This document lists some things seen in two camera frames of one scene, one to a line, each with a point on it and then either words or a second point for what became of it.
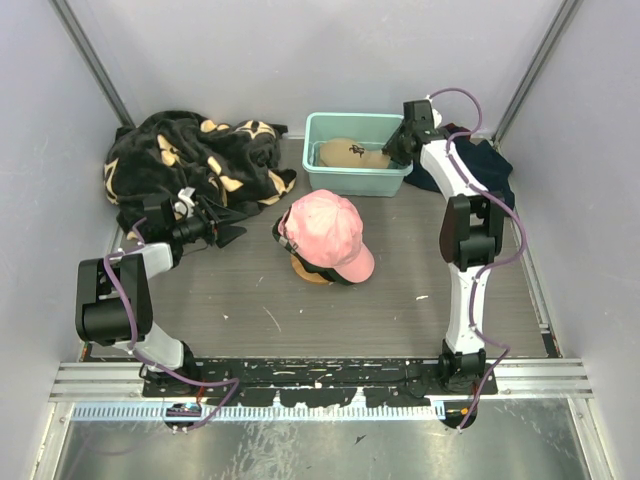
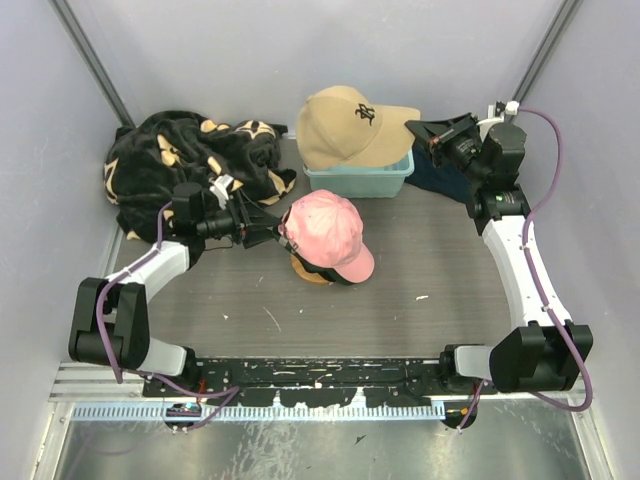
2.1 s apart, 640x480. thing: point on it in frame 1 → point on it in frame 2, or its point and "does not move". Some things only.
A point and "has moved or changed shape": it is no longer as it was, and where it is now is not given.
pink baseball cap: x=326 y=229 does not move
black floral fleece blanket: x=235 y=163 does not move
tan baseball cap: x=346 y=153 has moved or changed shape
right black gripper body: x=395 y=147 → x=458 y=144
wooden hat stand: x=309 y=276 does not move
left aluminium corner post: x=92 y=62 does not move
